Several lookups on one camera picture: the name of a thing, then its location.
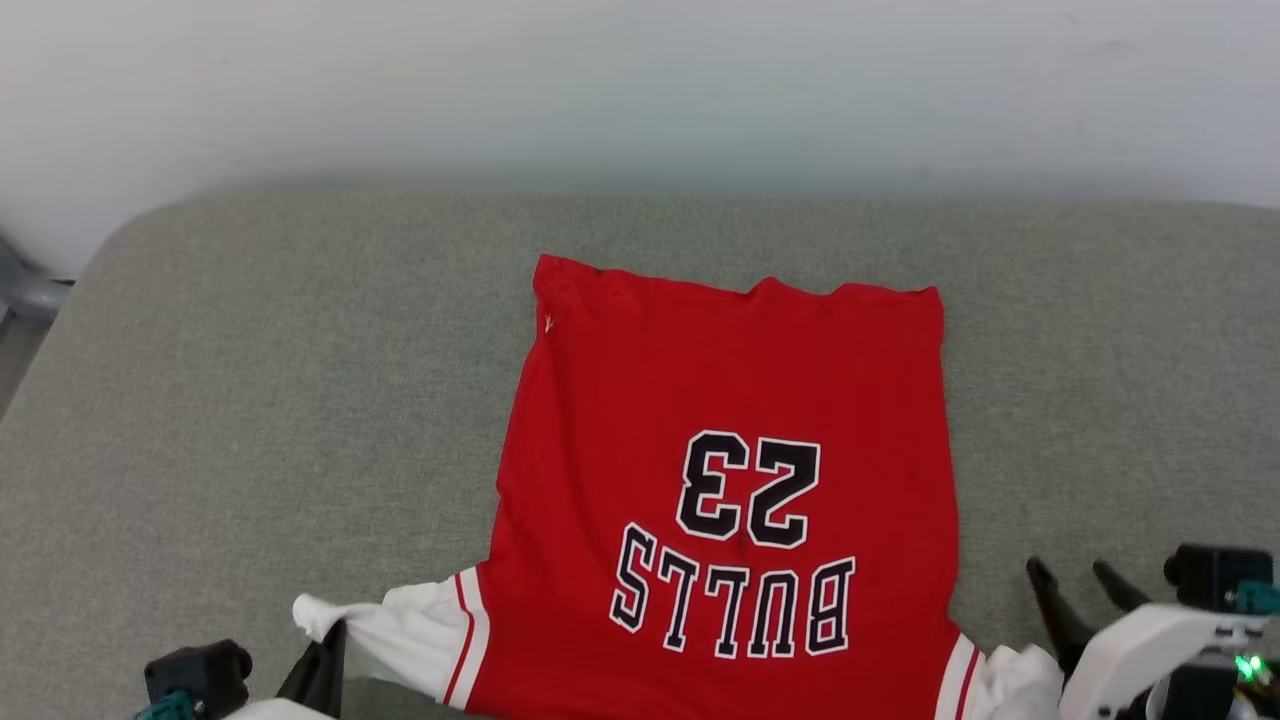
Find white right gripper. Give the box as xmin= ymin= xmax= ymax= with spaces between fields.
xmin=1026 ymin=556 xmax=1269 ymax=720

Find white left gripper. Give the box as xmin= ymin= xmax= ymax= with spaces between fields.
xmin=222 ymin=618 xmax=348 ymax=720

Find red Bulls 23 jersey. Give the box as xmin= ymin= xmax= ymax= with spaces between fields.
xmin=292 ymin=253 xmax=1066 ymax=720

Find grey fabric sofa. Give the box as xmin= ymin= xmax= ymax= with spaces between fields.
xmin=0 ymin=185 xmax=1280 ymax=720

